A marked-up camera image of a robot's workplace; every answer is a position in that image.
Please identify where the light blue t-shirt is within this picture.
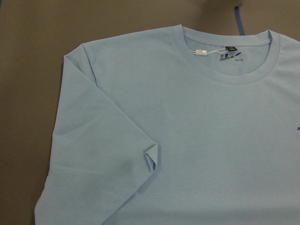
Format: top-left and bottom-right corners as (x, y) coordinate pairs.
(35, 25), (300, 225)

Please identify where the white garment tag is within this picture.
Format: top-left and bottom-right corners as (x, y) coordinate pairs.
(191, 49), (219, 56)

